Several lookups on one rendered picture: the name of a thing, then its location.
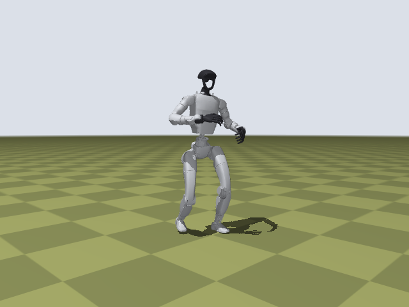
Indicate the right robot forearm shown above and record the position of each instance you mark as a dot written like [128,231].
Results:
[184,120]

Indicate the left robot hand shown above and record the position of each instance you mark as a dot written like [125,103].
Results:
[241,133]

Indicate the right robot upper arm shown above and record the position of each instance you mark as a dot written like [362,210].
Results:
[183,105]

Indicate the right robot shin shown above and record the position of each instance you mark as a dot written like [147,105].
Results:
[184,210]

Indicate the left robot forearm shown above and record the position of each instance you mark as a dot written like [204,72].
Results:
[233,127]

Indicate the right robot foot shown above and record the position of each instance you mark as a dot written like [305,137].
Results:
[180,225]

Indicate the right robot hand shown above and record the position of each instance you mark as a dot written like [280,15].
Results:
[210,118]

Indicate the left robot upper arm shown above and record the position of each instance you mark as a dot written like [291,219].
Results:
[224,113]

